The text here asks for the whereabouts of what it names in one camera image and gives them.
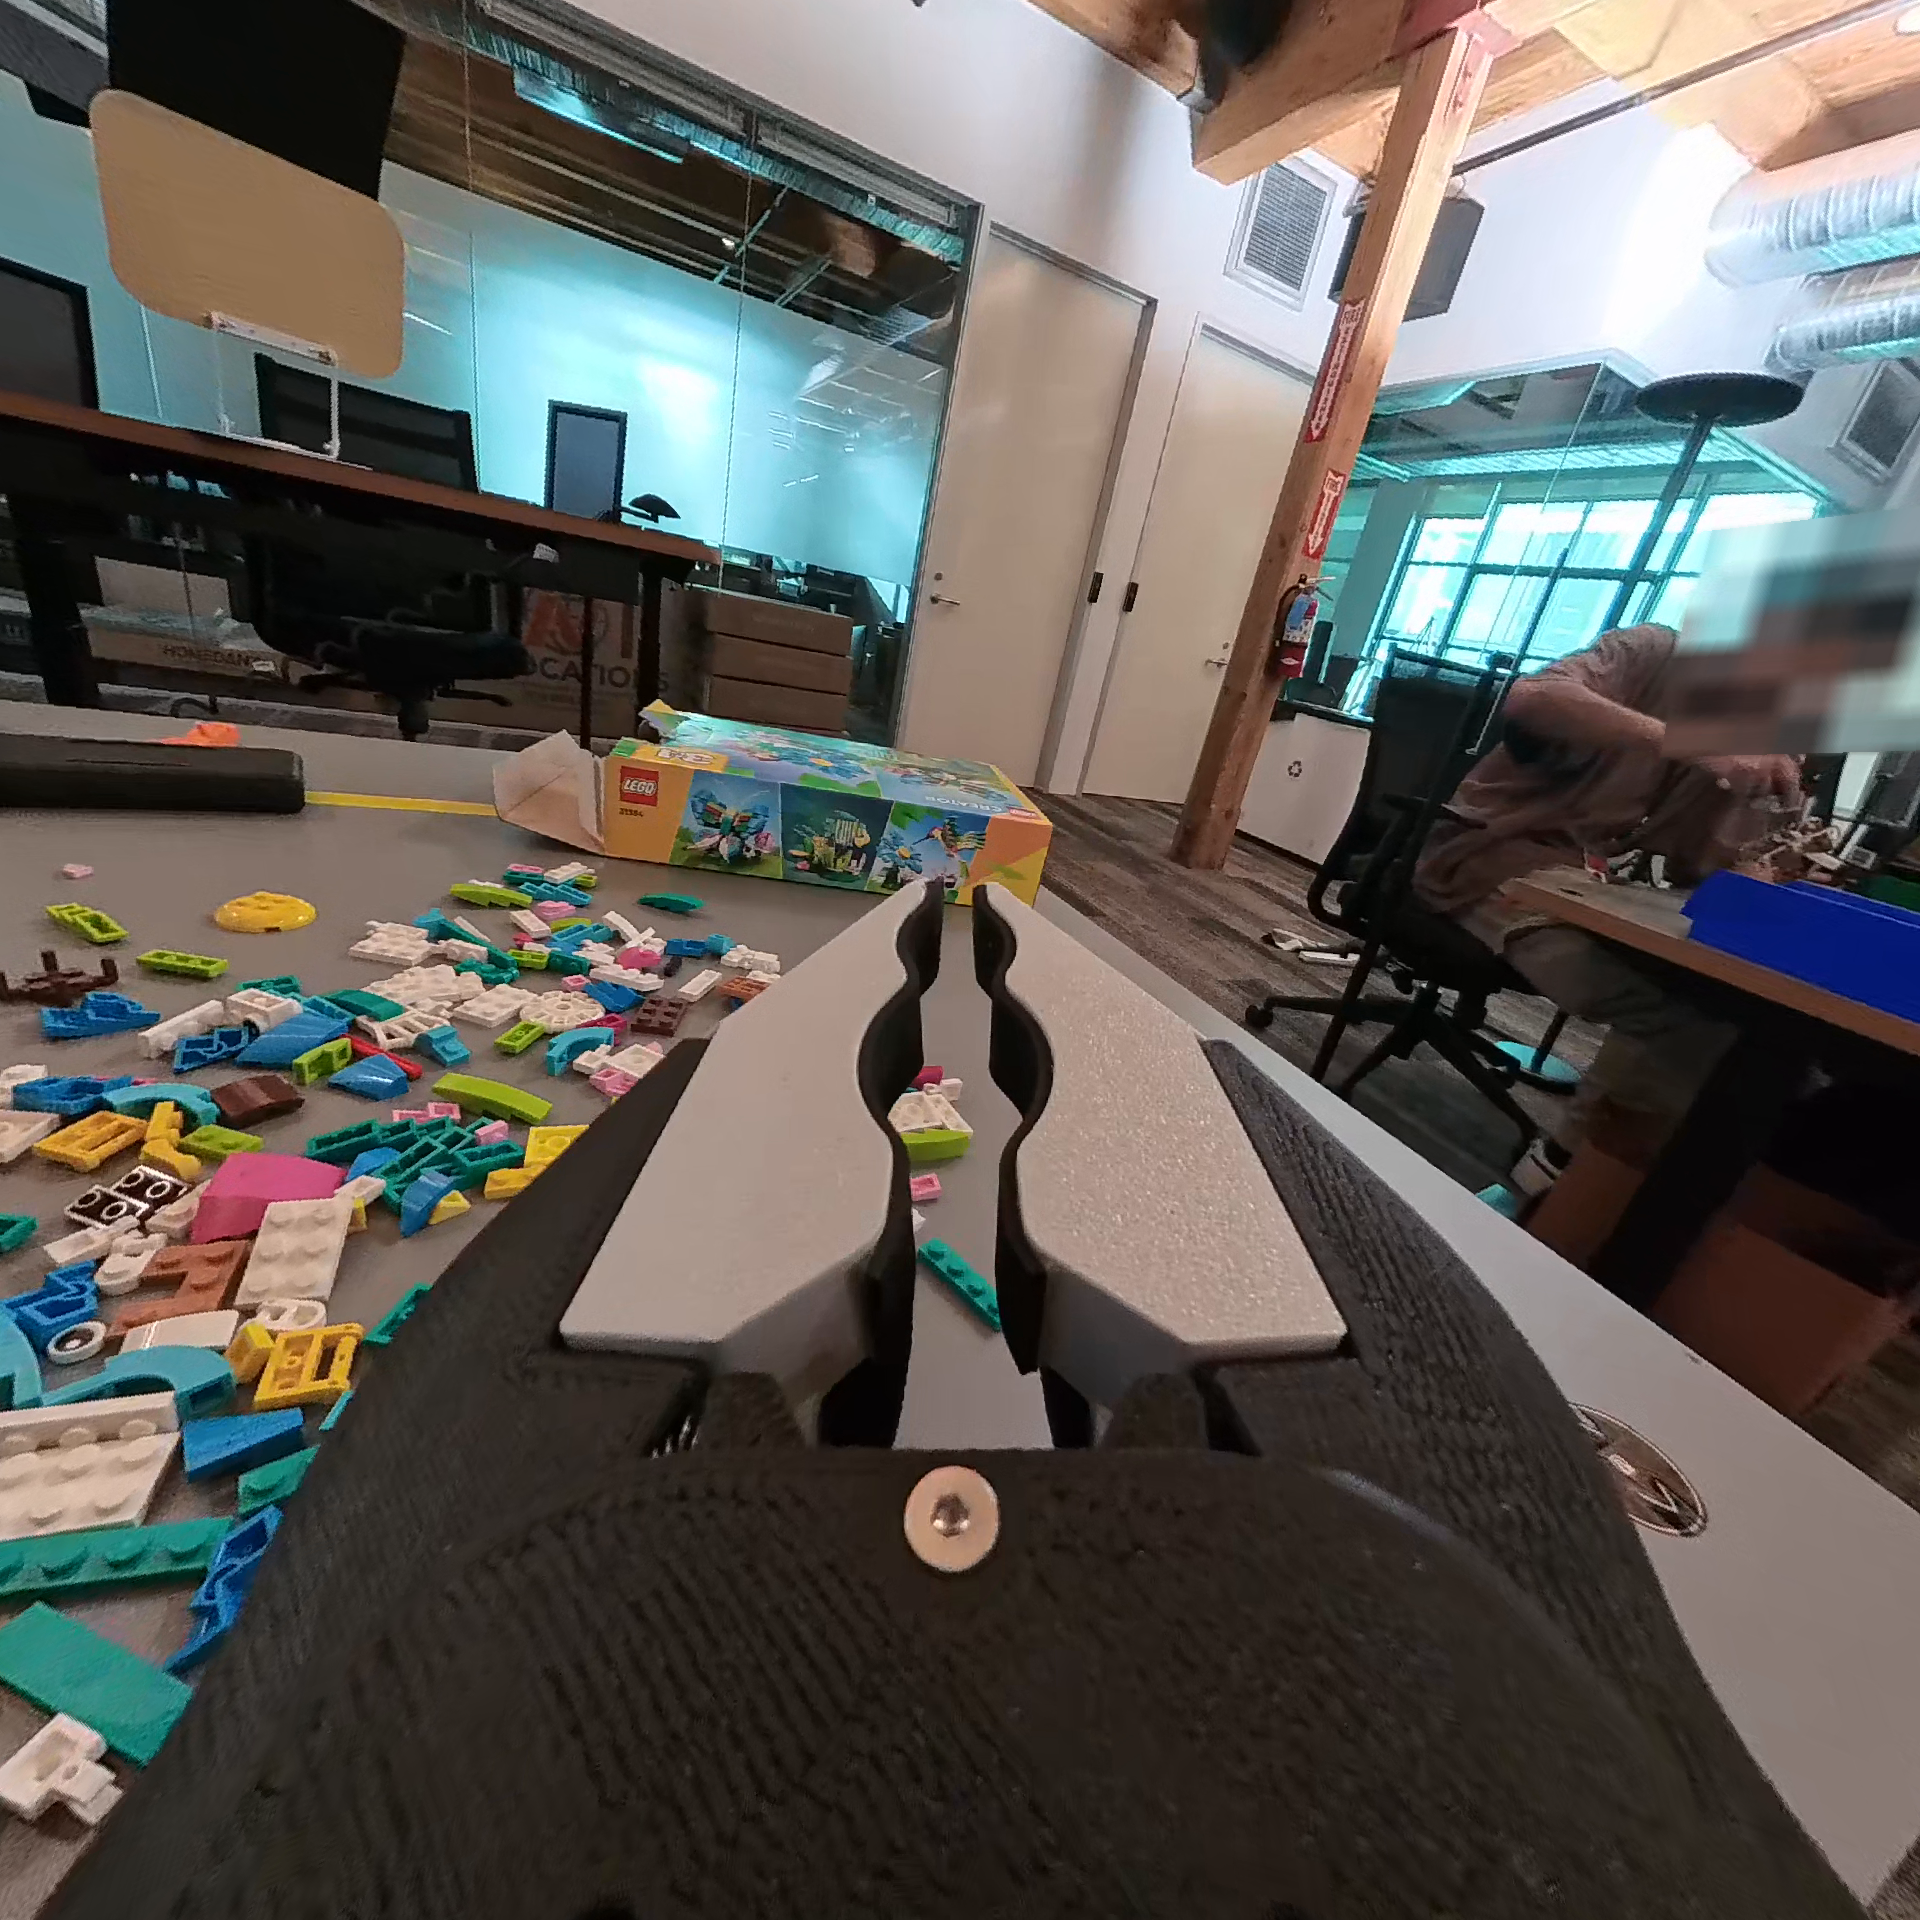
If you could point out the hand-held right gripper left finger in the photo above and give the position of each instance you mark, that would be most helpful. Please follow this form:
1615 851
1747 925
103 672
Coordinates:
721 1200

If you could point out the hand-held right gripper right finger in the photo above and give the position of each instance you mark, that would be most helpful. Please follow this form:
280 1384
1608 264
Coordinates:
1170 1200

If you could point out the pile of colourful toy bricks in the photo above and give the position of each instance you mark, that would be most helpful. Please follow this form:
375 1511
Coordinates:
299 1243

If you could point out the black desk grommet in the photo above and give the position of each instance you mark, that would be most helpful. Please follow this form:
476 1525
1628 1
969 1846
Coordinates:
1641 1478

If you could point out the grey desk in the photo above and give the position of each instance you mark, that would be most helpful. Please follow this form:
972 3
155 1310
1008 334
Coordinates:
1724 1424

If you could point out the colourful cardboard box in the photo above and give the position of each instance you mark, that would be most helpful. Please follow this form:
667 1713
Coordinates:
825 826

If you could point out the black mesh office chair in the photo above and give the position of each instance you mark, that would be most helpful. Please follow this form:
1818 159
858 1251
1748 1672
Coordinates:
1425 902

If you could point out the white recycling bin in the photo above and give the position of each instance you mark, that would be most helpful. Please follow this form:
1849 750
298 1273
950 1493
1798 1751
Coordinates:
1305 779

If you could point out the yellow tape strip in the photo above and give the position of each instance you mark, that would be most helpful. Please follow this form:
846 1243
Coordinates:
404 806

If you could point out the yellow round toy plate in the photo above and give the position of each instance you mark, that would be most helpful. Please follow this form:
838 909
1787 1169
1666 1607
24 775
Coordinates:
266 911

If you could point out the stack of cardboard boxes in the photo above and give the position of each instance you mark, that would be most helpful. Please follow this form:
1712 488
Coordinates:
763 661

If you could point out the red fire extinguisher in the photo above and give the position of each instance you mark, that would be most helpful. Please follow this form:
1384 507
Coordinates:
1299 629

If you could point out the lime toy plate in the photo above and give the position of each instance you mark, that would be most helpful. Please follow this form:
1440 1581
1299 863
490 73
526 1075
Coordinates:
182 962

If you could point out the wood edged table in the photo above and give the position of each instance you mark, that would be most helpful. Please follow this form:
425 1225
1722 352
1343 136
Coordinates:
1724 961

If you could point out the brown cardboard box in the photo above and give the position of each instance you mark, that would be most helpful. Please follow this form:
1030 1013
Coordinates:
1769 1290

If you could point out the white door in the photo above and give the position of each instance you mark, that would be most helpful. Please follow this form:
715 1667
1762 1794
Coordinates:
1036 481
1200 569

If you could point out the blue toy brick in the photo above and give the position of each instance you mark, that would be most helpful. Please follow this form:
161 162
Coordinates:
99 1019

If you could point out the blue plastic bin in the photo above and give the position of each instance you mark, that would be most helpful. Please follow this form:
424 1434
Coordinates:
1800 931

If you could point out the lime green toy brick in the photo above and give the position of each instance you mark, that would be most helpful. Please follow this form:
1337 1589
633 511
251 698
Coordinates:
84 921

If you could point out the orange tape tab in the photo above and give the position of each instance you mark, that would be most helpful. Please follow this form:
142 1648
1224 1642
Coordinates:
202 734

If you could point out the dark brown clip toy brick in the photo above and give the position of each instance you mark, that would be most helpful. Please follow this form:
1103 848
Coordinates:
59 978

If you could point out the black rectangular block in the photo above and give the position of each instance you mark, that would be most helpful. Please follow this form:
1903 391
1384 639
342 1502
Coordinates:
150 775

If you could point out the paned window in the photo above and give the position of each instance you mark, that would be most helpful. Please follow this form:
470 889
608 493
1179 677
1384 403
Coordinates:
1529 569

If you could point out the black monitor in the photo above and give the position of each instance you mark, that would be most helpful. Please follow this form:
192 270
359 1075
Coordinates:
585 458

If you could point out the glass office partition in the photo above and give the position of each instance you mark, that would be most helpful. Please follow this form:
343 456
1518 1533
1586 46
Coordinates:
751 376

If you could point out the brown wooden table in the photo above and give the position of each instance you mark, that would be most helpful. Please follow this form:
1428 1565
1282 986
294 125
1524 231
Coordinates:
299 473

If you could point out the black disc floor lamp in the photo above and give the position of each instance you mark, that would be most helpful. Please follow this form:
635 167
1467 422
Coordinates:
1718 399

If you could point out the beige board on stand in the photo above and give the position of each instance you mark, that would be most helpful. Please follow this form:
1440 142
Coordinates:
254 240

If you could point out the large black screen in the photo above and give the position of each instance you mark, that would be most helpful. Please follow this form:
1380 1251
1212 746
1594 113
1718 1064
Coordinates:
44 338

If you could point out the dark round ceiling fixture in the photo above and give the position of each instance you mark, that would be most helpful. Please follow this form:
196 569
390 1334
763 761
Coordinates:
1243 31

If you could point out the black flag panel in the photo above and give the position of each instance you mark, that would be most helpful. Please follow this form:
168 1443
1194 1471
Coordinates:
254 77

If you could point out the wooden post with red signs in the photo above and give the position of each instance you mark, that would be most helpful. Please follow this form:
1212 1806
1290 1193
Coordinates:
1320 451

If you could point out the wall vent grille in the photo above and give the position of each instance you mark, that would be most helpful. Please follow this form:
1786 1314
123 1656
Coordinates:
1282 224

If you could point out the black wall speaker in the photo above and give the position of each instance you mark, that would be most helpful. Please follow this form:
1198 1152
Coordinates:
1440 254

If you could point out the silver air duct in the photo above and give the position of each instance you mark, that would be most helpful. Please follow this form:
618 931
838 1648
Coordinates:
1828 224

